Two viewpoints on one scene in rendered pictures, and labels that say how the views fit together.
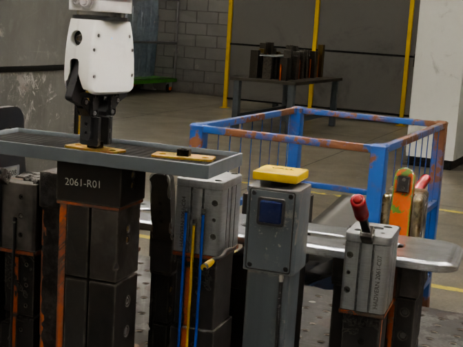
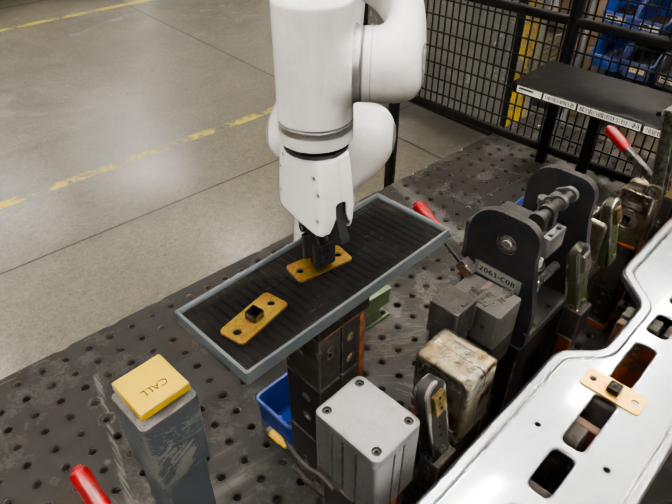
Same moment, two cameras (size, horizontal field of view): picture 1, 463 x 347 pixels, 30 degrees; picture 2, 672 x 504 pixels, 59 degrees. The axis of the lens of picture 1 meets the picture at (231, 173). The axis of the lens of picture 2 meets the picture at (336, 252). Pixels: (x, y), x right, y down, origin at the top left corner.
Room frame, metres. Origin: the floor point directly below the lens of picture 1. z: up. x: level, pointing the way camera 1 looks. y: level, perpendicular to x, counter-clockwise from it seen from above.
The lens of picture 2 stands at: (1.47, -0.34, 1.66)
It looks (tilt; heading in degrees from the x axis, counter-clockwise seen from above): 38 degrees down; 116
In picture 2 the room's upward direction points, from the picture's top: straight up
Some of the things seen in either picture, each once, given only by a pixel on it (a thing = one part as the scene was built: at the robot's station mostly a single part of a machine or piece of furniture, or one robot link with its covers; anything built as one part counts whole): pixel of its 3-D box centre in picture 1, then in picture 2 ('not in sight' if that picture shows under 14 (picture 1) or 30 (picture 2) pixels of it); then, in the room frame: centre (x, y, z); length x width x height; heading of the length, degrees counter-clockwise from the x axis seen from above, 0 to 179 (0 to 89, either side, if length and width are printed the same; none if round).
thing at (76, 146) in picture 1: (95, 145); (319, 260); (1.18, 0.19, 1.17); 0.08 x 0.04 x 0.01; 61
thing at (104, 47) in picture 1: (98, 51); (316, 176); (1.18, 0.19, 1.30); 0.10 x 0.07 x 0.11; 151
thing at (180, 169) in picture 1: (103, 151); (323, 272); (1.20, 0.18, 1.16); 0.37 x 0.14 x 0.02; 71
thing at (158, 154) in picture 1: (183, 153); (254, 315); (1.16, 0.07, 1.17); 0.08 x 0.04 x 0.01; 81
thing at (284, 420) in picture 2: not in sight; (294, 409); (1.10, 0.23, 0.74); 0.11 x 0.10 x 0.09; 71
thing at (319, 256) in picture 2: (107, 119); (328, 249); (1.21, 0.18, 1.20); 0.03 x 0.03 x 0.07; 61
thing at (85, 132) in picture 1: (85, 121); (308, 230); (1.16, 0.20, 1.20); 0.03 x 0.03 x 0.07; 61
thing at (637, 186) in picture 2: not in sight; (617, 257); (1.58, 0.79, 0.88); 0.07 x 0.06 x 0.35; 161
